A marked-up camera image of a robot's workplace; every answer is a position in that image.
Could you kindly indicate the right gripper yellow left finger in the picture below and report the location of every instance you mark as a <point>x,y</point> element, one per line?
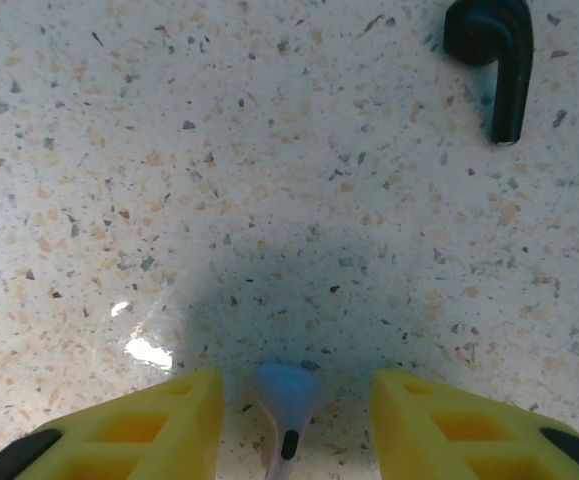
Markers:
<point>196,425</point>

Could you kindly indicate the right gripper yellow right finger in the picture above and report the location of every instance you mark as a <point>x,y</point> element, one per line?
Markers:
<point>399,430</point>

